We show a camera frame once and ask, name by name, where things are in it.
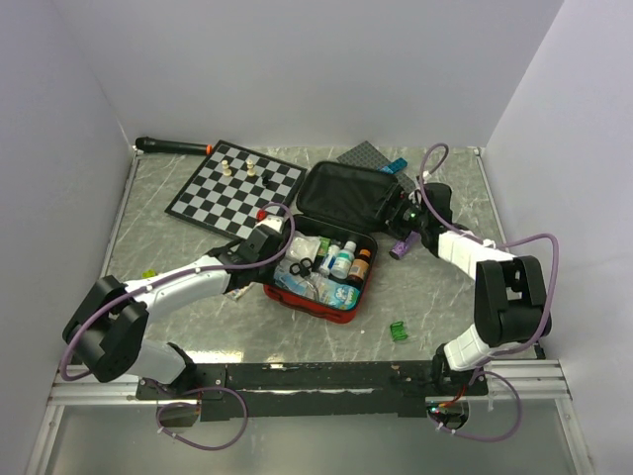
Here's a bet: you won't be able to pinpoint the white blue mask packet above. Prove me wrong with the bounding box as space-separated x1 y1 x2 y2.
285 233 320 262

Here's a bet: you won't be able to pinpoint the black handled scissors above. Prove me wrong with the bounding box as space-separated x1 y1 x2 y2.
289 257 323 294

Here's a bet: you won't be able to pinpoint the small green box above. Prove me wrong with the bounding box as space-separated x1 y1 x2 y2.
318 237 330 255

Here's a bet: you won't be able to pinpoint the red black medicine bag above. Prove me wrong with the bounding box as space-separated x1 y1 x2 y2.
263 161 401 325

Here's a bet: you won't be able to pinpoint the brown medicine bottle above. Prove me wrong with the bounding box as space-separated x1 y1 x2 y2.
347 248 372 286

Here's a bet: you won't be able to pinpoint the white medicine bottle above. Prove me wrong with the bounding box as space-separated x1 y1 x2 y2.
330 240 357 279

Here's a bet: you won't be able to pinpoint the blue cotton swab bag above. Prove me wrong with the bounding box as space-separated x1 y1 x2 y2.
274 270 360 310

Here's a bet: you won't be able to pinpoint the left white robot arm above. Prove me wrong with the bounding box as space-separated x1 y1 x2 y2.
59 224 284 398

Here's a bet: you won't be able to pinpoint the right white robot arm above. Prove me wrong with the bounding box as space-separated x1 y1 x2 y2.
376 183 551 395

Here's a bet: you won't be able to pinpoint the purple tube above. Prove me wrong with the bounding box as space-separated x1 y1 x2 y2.
389 232 420 260

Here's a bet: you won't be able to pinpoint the blue lego brick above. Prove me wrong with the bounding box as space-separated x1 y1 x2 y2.
380 157 407 174

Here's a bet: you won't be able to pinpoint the black white chessboard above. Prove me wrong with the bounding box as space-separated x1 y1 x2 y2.
165 141 308 238

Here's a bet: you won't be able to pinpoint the white chess piece right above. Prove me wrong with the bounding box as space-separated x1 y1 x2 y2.
246 159 256 178

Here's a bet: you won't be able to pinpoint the white chess piece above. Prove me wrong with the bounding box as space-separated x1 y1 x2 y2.
246 159 256 178
222 160 232 177

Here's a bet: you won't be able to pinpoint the white chess piece left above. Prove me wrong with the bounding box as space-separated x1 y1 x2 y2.
222 160 232 177

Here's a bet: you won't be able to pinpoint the grey lego baseplate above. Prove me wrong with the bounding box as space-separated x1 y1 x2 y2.
336 141 416 193

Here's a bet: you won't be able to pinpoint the green plastic clip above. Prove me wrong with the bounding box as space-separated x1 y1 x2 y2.
390 321 408 342

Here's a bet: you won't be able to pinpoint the black microphone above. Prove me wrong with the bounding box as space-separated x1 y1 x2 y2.
135 137 213 155

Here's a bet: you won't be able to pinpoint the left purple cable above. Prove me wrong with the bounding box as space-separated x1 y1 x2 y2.
58 202 297 451

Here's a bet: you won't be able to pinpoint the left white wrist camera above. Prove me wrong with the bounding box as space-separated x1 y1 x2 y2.
255 210 287 236

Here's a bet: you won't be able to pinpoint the black mounting rail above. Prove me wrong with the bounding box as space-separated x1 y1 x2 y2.
136 357 489 422

